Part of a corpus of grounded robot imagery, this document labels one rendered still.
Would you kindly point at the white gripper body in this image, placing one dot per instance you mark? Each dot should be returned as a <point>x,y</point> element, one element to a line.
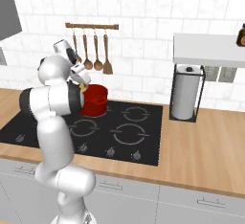
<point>81,78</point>

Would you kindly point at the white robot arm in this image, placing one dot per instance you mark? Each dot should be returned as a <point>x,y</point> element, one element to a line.
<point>52,138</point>

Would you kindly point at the yellow lemon wedge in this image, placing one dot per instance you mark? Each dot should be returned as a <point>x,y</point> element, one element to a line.
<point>83,88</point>

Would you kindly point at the red pot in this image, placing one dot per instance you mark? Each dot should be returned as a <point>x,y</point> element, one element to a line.
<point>95,101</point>

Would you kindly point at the hanging wooden spatula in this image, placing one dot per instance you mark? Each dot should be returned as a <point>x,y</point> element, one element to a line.
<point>107,66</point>

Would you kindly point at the hanging wooden ladle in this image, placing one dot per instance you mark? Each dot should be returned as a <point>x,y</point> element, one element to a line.
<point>87,64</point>

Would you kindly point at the hanging wooden spoon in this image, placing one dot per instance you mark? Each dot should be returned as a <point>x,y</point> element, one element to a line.
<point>76,47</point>
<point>97,64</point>

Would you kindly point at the black hob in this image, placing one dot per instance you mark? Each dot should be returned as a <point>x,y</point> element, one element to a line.
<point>127,132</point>

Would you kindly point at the white paper towel roll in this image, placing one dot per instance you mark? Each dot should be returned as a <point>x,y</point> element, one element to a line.
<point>185,95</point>

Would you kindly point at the grey drawer front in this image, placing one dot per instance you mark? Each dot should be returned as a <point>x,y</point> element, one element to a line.
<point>134,188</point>
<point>12,168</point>
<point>197,202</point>

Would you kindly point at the black paper towel holder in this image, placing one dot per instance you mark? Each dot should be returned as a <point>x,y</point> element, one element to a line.
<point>200,100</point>

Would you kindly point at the grey cupboard door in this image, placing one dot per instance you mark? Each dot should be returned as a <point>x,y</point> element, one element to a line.
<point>127,210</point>
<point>197,216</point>
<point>22,202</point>

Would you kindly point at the dark brown bottle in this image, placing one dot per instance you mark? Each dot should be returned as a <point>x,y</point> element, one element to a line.
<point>241,36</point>

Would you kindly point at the wooden tool rail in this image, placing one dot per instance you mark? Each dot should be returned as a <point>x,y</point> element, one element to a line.
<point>92,26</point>

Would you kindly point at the grey wall socket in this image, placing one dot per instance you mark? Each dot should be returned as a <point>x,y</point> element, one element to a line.
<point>211,73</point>
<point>227,74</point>
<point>2,56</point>

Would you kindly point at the grey wall cupboard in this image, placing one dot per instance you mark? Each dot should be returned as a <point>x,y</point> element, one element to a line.
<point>9,7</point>

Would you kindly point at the white wall shelf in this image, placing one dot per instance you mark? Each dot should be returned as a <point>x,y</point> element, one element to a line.
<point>207,49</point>

